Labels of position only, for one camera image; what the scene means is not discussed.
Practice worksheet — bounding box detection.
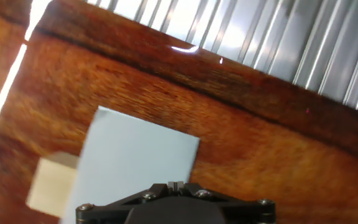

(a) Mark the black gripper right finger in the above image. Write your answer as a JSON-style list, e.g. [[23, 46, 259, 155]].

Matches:
[[175, 182, 277, 224]]

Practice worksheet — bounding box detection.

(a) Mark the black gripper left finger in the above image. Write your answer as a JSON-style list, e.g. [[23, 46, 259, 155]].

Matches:
[[75, 182, 177, 224]]

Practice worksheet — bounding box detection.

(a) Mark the white paper sheet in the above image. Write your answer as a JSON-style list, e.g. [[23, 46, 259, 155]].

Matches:
[[59, 105, 200, 224]]

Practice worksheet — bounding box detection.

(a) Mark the beige wooden block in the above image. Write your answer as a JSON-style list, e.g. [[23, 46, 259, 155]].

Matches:
[[25, 151, 80, 218]]

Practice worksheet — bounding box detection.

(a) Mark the corrugated grey metal panel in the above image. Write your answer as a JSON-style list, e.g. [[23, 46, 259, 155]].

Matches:
[[82, 0, 358, 118]]

